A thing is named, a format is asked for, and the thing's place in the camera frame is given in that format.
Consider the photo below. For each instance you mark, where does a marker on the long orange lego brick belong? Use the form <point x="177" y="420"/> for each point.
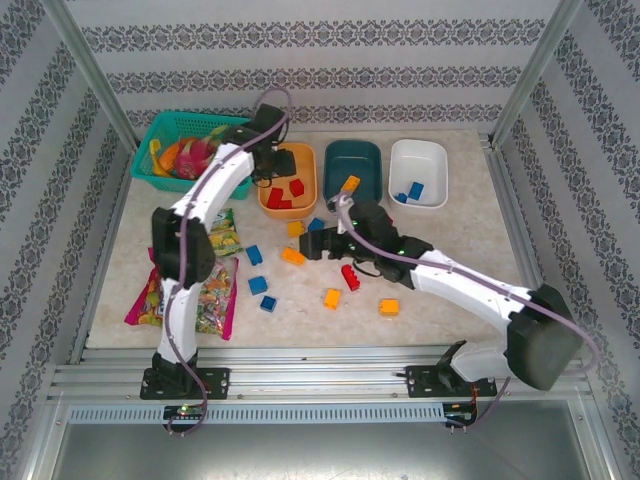
<point x="293" y="255"/>
<point x="351" y="184"/>

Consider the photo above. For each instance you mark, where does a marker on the square orange lego brick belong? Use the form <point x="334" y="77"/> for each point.
<point x="389" y="307"/>
<point x="295" y="228"/>
<point x="332" y="298"/>

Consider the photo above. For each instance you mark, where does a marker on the square red lego brick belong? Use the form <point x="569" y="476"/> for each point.
<point x="296" y="187"/>
<point x="287" y="204"/>

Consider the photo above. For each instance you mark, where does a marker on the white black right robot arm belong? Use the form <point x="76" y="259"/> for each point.
<point x="475" y="287"/>

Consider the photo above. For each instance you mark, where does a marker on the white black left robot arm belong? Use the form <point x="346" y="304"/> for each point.
<point x="175" y="310"/>

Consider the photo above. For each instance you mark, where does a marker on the orange plastic container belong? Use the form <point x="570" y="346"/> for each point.
<point x="305" y="205"/>

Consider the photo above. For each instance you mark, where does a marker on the small green candy bag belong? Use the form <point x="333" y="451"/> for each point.
<point x="226" y="235"/>

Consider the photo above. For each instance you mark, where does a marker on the pink toy dragon fruit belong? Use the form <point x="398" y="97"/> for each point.
<point x="187" y="160"/>

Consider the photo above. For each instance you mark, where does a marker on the dark teal plastic container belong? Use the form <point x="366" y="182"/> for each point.
<point x="362" y="165"/>

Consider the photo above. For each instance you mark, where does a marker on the white plastic container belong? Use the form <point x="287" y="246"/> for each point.
<point x="417" y="160"/>

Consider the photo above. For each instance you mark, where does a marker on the orange toy fruit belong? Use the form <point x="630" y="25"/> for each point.
<point x="169" y="155"/>

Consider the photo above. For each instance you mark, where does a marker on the teal plastic mesh basket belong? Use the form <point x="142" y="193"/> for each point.
<point x="160" y="182"/>

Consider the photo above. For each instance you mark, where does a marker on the large colourful fruit candy bag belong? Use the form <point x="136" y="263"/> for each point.
<point x="215" y="300"/>

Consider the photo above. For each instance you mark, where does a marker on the small yellow toy fruit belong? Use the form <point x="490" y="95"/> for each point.
<point x="155" y="146"/>

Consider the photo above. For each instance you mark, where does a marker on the right small circuit board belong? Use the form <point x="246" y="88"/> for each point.
<point x="461" y="414"/>

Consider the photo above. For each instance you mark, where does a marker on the small circuit board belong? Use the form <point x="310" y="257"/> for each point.
<point x="461" y="414"/>
<point x="184" y="411"/>

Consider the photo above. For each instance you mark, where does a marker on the left small circuit board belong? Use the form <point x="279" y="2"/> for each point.
<point x="184" y="411"/>

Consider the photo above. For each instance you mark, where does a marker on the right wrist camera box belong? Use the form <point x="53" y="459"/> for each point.
<point x="341" y="202"/>

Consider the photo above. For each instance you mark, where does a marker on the aluminium mounting rail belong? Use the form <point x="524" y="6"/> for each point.
<point x="310" y="372"/>

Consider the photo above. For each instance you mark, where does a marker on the right aluminium side rail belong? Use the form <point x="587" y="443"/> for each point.
<point x="515" y="225"/>

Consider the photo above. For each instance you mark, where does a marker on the aluminium side rail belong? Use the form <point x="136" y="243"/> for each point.
<point x="106" y="245"/>
<point x="515" y="225"/>

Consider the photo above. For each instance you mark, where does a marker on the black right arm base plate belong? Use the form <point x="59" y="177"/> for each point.
<point x="422" y="381"/>

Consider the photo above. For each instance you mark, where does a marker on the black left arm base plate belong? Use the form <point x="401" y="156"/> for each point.
<point x="215" y="382"/>

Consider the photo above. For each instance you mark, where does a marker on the left aluminium side rail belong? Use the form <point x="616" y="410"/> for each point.
<point x="106" y="245"/>

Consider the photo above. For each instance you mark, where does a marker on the left aluminium frame post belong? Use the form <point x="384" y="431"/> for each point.
<point x="90" y="70"/>

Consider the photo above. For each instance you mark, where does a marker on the aluminium frame post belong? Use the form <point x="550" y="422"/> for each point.
<point x="90" y="70"/>
<point x="537" y="70"/>

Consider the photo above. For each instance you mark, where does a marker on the right aluminium frame post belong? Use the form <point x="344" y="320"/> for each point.
<point x="537" y="70"/>

